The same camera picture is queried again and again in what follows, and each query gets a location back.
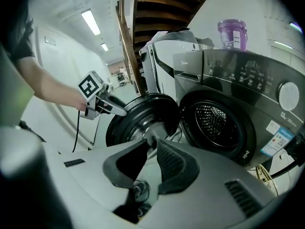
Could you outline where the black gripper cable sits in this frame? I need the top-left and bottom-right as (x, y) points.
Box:
(71, 110), (81, 153)

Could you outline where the person's shoe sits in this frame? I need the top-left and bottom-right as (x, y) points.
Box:
(114, 203), (153, 224)
(132, 179), (152, 203)

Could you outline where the person's left shoe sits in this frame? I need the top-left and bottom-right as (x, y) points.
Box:
(132, 179), (152, 203)

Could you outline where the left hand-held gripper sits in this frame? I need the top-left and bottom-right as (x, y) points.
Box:
(78, 70), (128, 120)

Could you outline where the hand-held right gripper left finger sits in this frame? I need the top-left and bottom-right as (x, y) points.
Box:
(102, 138), (149, 189)

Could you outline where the dark round washing machine door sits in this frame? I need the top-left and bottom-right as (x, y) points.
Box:
(105, 93), (180, 157)

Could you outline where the person's left forearm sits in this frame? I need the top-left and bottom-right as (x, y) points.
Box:
(18, 55), (88, 112)

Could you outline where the person's black clothing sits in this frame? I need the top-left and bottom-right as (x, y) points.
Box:
(0, 6), (47, 143)

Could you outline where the purple plastic bucket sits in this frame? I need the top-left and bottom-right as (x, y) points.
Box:
(217, 19), (248, 52)

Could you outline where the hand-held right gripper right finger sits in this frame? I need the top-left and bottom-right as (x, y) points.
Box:
(156, 139), (201, 195)

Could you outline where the white wall panel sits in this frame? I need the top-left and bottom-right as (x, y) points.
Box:
(44, 35), (58, 46)

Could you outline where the white and black appliance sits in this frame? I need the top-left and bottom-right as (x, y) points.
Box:
(139, 31), (215, 98)

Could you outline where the brown wooden rack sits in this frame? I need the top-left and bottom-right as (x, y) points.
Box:
(115, 0), (218, 97)

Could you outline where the person's right shoe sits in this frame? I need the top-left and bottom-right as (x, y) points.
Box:
(114, 203), (153, 224)

